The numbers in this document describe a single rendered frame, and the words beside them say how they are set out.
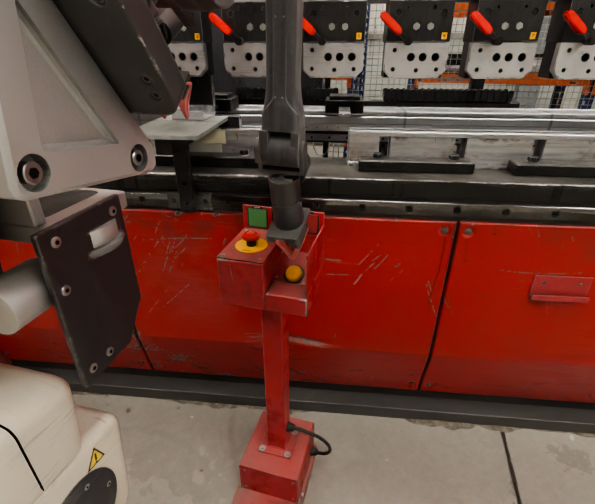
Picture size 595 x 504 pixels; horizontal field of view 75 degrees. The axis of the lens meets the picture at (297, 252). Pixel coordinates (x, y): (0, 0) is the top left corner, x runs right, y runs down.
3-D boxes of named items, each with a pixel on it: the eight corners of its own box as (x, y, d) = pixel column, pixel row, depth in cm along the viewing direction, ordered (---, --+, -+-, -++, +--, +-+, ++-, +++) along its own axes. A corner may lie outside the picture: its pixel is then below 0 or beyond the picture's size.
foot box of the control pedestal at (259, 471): (230, 506, 112) (226, 481, 107) (260, 433, 134) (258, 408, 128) (297, 526, 108) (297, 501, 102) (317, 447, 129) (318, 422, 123)
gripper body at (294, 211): (311, 215, 81) (309, 184, 76) (298, 247, 74) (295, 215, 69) (281, 212, 83) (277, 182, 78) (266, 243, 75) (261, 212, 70)
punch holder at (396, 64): (382, 78, 97) (389, -1, 90) (379, 75, 105) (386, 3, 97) (444, 78, 96) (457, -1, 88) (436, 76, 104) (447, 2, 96)
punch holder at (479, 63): (465, 78, 96) (479, -2, 88) (456, 76, 103) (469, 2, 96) (529, 79, 94) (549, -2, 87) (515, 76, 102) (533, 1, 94)
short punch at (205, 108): (179, 112, 110) (174, 75, 105) (182, 111, 112) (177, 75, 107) (214, 113, 109) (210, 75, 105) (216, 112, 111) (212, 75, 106)
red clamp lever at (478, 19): (477, 7, 86) (505, 40, 88) (471, 9, 89) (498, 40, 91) (470, 15, 86) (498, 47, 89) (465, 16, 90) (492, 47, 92)
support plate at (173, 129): (119, 138, 87) (118, 134, 87) (165, 119, 110) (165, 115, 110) (197, 140, 86) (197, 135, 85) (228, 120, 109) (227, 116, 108)
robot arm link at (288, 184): (263, 177, 68) (295, 179, 67) (273, 158, 73) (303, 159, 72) (268, 210, 72) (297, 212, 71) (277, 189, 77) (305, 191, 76)
